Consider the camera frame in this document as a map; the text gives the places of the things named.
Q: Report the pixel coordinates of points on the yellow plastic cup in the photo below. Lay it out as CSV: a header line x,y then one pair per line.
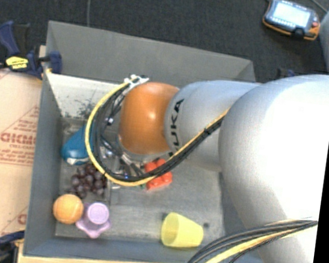
x,y
182,232

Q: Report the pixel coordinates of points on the lilac star-based cup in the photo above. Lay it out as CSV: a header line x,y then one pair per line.
x,y
96,217

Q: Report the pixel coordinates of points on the grey metal bin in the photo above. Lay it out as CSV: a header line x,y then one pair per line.
x,y
150,62

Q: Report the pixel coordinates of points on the orange ball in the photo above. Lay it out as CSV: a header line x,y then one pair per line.
x,y
67,209

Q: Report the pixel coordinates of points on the dark purple toy grapes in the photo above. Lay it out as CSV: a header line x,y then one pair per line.
x,y
87,181

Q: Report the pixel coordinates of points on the blue spray bottle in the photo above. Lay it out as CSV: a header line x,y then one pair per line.
x,y
74,147

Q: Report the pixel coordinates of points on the red toy block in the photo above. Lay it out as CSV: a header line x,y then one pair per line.
x,y
162,180

